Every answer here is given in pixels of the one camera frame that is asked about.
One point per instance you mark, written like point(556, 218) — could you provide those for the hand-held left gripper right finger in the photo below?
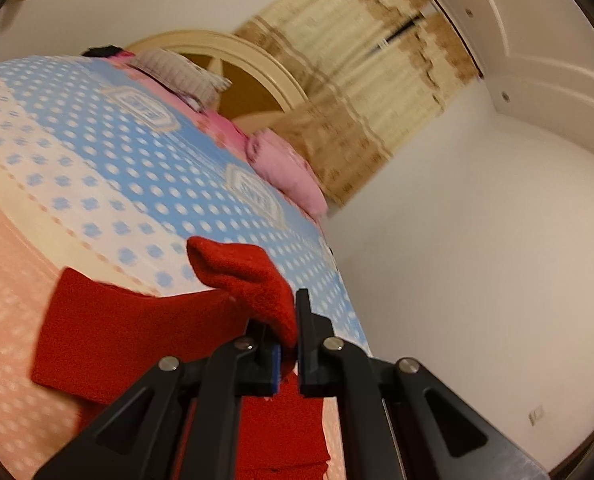
point(311, 357)

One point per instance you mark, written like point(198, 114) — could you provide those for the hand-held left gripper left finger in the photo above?
point(275, 371)

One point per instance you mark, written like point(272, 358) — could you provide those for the red knitted sweater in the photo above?
point(127, 340)

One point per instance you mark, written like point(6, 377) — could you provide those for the bed with dotted sheet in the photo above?
point(102, 185)

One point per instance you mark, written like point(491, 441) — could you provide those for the beige floral curtain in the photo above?
point(352, 85)

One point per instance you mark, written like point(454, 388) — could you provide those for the cream wooden headboard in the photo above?
point(257, 60)

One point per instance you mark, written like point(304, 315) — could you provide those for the striped pillow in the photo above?
point(182, 75)

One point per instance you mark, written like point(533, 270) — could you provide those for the dark cloth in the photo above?
point(102, 52)

